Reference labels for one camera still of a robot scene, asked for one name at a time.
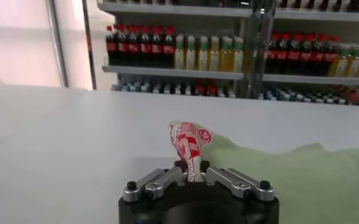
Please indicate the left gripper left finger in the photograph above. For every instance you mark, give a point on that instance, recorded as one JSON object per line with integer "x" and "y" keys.
{"x": 158, "y": 184}

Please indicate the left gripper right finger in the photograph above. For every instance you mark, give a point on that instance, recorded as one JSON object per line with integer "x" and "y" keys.
{"x": 237, "y": 182}

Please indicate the light green polo shirt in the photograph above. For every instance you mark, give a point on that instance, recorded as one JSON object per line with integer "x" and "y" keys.
{"x": 289, "y": 182}

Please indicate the grey beverage display shelf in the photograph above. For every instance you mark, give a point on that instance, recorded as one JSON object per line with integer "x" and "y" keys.
{"x": 319, "y": 79}
{"x": 173, "y": 72}

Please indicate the yellow juice bottle green cap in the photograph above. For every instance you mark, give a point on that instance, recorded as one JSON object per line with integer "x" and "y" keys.
{"x": 355, "y": 64}
{"x": 191, "y": 55}
{"x": 342, "y": 64}
{"x": 203, "y": 56}
{"x": 214, "y": 56}
{"x": 226, "y": 57}
{"x": 179, "y": 54}
{"x": 238, "y": 58}

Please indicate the red-capped cola bottle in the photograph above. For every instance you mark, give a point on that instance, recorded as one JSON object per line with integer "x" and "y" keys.
{"x": 272, "y": 56}
{"x": 320, "y": 58}
{"x": 169, "y": 50}
{"x": 307, "y": 58}
{"x": 122, "y": 48}
{"x": 157, "y": 49}
{"x": 295, "y": 57}
{"x": 111, "y": 48}
{"x": 331, "y": 58}
{"x": 284, "y": 57}
{"x": 133, "y": 48}
{"x": 145, "y": 49}

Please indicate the black slanted metal pole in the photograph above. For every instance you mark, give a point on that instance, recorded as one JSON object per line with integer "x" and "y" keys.
{"x": 89, "y": 45}

